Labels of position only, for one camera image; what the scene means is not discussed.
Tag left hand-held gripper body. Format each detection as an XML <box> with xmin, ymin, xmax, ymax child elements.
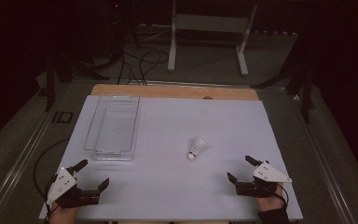
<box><xmin>45</xmin><ymin>167</ymin><xmax>102</xmax><ymax>209</ymax></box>

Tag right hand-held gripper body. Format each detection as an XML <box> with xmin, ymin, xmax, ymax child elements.
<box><xmin>235</xmin><ymin>161</ymin><xmax>293</xmax><ymax>199</ymax></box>

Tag white shuttlecock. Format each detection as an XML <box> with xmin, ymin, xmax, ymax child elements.
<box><xmin>186</xmin><ymin>134</ymin><xmax>209</xmax><ymax>161</ymax></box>

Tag clear plastic bin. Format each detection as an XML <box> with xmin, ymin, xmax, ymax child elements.
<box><xmin>83</xmin><ymin>94</ymin><xmax>141</xmax><ymax>161</ymax></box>

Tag person's left hand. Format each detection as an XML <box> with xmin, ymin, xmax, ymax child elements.
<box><xmin>48</xmin><ymin>203</ymin><xmax>80</xmax><ymax>224</ymax></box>

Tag person's right hand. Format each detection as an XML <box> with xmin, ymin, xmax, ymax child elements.
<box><xmin>255</xmin><ymin>183</ymin><xmax>285</xmax><ymax>213</ymax></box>

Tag white table mat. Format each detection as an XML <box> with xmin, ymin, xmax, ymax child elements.
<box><xmin>38</xmin><ymin>94</ymin><xmax>304</xmax><ymax>222</ymax></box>

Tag black stand with angled legs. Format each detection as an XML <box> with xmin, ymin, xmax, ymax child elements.
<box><xmin>41</xmin><ymin>46</ymin><xmax>110</xmax><ymax>113</ymax></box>
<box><xmin>251</xmin><ymin>60</ymin><xmax>318</xmax><ymax>125</ymax></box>

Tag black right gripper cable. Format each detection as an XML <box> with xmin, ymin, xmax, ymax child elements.
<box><xmin>276</xmin><ymin>183</ymin><xmax>290</xmax><ymax>209</ymax></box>

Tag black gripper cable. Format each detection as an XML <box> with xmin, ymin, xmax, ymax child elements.
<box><xmin>33</xmin><ymin>138</ymin><xmax>71</xmax><ymax>224</ymax></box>
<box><xmin>276</xmin><ymin>183</ymin><xmax>290</xmax><ymax>209</ymax></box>

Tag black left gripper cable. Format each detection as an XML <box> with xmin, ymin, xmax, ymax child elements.
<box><xmin>33</xmin><ymin>138</ymin><xmax>71</xmax><ymax>224</ymax></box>

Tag metal floor rail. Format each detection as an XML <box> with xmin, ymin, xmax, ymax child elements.
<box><xmin>0</xmin><ymin>90</ymin><xmax>76</xmax><ymax>224</ymax></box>
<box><xmin>287</xmin><ymin>90</ymin><xmax>358</xmax><ymax>224</ymax></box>

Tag black rectangular floor bracket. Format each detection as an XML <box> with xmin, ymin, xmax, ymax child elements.
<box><xmin>51</xmin><ymin>110</ymin><xmax>75</xmax><ymax>124</ymax></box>

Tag black floor cables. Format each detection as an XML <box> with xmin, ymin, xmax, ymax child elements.
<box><xmin>117</xmin><ymin>49</ymin><xmax>170</xmax><ymax>87</ymax></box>

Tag white metal stand frame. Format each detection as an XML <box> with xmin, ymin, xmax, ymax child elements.
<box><xmin>167</xmin><ymin>0</ymin><xmax>259</xmax><ymax>77</ymax></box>

